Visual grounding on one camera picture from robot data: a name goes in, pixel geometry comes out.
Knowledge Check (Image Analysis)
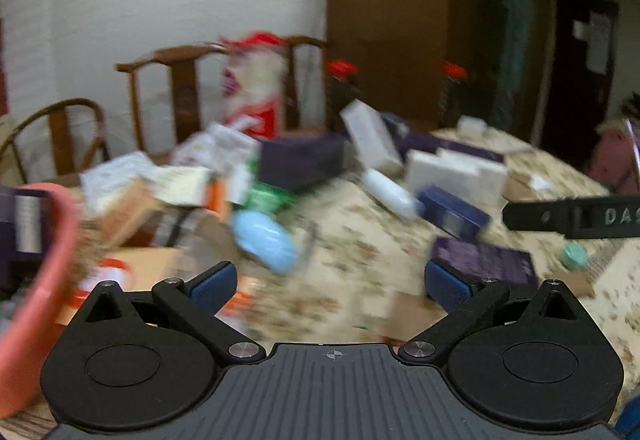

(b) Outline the small white box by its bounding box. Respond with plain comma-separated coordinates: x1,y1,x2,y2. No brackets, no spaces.
458,115,489,137

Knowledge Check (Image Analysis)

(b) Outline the light blue shell-shaped container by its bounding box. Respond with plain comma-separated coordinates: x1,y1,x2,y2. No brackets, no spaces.
231,209,297,275

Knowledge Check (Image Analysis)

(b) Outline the small brown cardboard scrap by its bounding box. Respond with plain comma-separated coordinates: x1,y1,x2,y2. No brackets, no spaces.
564,269,602,299

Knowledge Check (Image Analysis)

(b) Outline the pile of white packets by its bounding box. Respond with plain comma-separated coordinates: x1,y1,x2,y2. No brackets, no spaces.
80,121,262,223

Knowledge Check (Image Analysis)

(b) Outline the red white snack bag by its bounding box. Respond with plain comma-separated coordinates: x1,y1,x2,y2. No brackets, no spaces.
220,32,289,139

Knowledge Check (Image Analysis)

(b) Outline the round-back wooden chair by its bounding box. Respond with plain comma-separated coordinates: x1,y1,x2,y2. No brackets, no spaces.
0,97,110,187

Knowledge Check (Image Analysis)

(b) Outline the dark purple box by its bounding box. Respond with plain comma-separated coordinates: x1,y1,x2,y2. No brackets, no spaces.
400,130,503,165

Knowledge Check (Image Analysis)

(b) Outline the long dark blue box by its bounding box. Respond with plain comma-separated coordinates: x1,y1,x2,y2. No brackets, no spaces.
417,185,492,241

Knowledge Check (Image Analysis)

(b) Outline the tall white box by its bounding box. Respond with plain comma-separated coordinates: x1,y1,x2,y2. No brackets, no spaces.
470,159,507,209

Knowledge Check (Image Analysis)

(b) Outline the large plain white box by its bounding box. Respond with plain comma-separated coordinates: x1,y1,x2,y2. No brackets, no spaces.
340,98,404,174

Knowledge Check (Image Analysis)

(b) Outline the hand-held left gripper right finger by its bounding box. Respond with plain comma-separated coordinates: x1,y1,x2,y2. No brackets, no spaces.
398,260,588,366

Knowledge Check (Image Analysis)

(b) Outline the orange and white jar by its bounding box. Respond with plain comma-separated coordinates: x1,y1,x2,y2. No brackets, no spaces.
74,256,132,309

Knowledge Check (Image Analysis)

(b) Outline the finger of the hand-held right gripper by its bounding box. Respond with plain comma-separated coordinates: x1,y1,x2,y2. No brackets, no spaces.
501,198,577,234

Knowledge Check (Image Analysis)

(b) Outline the teal curtain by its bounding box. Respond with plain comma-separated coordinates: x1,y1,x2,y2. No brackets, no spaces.
491,0,540,113

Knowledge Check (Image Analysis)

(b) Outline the white box with round logo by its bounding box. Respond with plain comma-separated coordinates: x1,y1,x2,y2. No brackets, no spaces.
406,150,481,201

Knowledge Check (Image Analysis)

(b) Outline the long purple barcode box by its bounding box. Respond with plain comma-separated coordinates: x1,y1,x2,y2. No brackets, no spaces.
0,186,54,291

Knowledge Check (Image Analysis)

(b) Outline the brown cardboard piece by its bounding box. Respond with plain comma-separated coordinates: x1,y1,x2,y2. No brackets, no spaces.
377,289,452,343

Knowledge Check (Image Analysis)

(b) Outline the brown wooden cabinet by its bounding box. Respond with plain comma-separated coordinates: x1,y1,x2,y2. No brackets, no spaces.
326,0,482,123

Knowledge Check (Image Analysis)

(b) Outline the dark navy box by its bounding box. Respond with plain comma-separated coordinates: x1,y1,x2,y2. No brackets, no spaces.
257,134,348,193

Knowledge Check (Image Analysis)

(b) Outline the blue cloth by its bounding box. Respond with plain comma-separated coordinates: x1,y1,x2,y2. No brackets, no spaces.
614,394,640,440

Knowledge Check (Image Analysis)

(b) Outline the wooden yoke-back chair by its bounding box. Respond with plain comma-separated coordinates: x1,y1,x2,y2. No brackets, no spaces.
281,34,332,131
115,44,232,161

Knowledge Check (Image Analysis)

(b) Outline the purple box with white text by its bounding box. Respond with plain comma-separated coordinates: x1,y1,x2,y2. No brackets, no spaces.
431,236,539,293

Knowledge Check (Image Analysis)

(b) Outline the wide dark jar red cap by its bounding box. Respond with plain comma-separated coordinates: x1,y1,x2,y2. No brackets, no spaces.
436,61,469,127

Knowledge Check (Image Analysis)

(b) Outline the dark door with paper notice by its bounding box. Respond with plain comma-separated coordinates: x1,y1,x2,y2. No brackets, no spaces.
542,0,622,173

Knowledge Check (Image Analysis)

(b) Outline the slim dark bottle red cap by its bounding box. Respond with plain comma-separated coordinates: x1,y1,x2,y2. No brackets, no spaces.
324,60,362,131

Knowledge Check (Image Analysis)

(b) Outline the white plastic bottle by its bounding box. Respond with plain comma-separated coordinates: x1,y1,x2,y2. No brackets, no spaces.
361,169,427,219

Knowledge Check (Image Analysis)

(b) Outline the green packet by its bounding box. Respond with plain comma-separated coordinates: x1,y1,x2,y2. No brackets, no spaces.
244,184,297,219

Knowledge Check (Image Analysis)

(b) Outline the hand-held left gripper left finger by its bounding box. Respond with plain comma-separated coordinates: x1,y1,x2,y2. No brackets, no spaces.
72,261,263,364

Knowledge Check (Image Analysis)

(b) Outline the pink plastic basin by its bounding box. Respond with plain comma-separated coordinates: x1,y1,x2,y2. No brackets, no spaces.
0,182,84,419

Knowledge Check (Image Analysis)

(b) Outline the open brown cardboard box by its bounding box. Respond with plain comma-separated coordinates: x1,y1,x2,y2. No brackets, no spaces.
102,180,187,288

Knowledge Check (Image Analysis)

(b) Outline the small teal round container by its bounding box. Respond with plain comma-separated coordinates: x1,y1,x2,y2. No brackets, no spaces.
561,242,592,271

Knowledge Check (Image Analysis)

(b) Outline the floral quilted cloth desktop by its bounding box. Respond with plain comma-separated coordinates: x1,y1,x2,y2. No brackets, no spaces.
0,125,640,440

